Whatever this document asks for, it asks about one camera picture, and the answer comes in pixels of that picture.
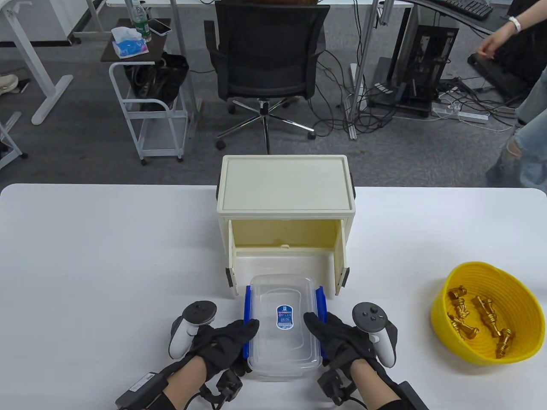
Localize green water bottle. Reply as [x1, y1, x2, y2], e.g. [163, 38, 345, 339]
[130, 0, 152, 42]

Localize grey desk leg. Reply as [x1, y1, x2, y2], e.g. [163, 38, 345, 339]
[169, 0, 201, 139]

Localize white power strip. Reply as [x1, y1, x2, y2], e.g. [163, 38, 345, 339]
[432, 107, 490, 124]

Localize person's left hand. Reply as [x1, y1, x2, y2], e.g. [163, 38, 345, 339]
[188, 318, 260, 381]

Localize cream plastic cabinet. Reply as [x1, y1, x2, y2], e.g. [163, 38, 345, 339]
[216, 155, 356, 299]

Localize clear plastic box blue clips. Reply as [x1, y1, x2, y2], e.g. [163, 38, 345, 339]
[244, 274, 327, 382]

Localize white wire cart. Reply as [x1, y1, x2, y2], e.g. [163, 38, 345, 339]
[109, 60, 189, 166]

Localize tangle of black cables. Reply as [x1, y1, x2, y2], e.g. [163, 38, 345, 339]
[312, 0, 530, 141]

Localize aluminium post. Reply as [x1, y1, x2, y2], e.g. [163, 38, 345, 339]
[345, 0, 381, 141]

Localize black battery pack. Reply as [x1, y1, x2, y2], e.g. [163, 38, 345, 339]
[115, 372, 167, 408]
[397, 381, 429, 410]

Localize yellow woven basket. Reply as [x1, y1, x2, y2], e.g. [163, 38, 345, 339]
[431, 261, 540, 367]

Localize brown side table top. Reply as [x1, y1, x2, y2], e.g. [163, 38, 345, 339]
[100, 18, 172, 64]

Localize pile of gold chess pieces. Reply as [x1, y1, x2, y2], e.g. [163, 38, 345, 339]
[447, 286, 515, 359]

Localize dark curved desk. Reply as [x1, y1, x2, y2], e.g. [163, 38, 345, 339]
[412, 0, 509, 41]

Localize person's right forearm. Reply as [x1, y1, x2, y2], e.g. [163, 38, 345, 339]
[350, 359, 404, 410]

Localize black office chair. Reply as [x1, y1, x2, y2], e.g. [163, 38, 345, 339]
[204, 0, 330, 155]

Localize black keyboard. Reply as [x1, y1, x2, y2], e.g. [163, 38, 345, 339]
[442, 0, 494, 20]

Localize blue tissue pack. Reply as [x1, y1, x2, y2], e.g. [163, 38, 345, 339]
[111, 26, 150, 59]

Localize person's left forearm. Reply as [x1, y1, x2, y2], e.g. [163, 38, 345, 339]
[162, 354, 214, 410]

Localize black bag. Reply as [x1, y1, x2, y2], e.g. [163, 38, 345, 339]
[125, 52, 190, 112]

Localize white desk frame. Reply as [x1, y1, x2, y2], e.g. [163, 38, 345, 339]
[0, 112, 29, 169]

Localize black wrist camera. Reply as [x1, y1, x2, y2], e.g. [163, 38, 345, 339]
[317, 368, 355, 406]
[214, 369, 243, 402]

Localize white storage pedestal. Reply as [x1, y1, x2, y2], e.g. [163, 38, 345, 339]
[12, 0, 82, 45]

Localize person's right hand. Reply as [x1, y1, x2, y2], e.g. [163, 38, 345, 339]
[303, 312, 399, 373]

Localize clear lid with blue label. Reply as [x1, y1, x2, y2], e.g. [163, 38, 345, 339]
[250, 274, 323, 370]

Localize white desk leg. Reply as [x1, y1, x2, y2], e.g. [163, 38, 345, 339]
[0, 0, 74, 126]

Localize black computer tower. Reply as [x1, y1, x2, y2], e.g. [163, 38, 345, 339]
[368, 25, 460, 118]

